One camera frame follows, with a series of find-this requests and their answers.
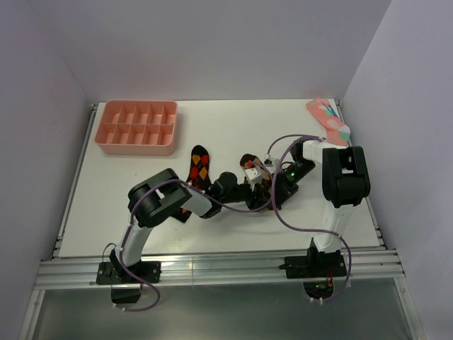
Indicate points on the red yellow argyle sock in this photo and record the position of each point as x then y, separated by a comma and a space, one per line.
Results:
198, 176

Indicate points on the pink divided organizer tray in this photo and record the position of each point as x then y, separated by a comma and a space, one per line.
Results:
138, 128

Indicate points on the brown tan argyle sock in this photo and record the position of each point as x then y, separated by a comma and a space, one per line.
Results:
250, 157

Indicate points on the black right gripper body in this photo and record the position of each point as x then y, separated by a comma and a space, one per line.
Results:
288, 180

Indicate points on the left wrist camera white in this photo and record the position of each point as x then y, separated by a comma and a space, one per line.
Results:
256, 173

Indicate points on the pink patterned sock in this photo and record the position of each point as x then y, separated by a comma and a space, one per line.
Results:
337, 132

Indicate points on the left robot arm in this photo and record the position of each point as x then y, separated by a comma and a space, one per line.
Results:
164, 195

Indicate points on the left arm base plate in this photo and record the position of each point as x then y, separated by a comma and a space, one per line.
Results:
148, 271

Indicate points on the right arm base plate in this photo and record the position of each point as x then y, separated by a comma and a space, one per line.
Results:
314, 266

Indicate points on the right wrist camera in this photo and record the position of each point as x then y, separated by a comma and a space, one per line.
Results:
269, 161

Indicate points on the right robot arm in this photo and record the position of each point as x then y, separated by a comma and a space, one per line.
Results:
344, 182

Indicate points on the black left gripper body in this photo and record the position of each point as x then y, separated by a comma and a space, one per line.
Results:
251, 202

